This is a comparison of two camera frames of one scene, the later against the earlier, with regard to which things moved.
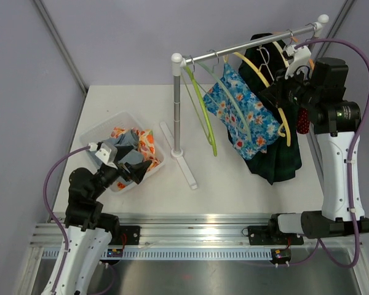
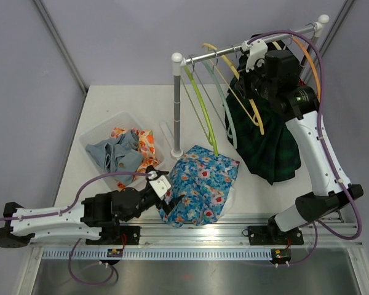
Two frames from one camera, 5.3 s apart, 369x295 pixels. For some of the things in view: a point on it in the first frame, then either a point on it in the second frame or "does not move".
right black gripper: (275, 93) → (243, 84)
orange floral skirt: (146, 144) does not move
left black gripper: (136, 170) → (167, 208)
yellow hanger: (281, 131) → (231, 65)
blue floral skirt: (264, 128) → (206, 181)
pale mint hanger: (212, 69) → (230, 132)
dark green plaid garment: (261, 56) does not move
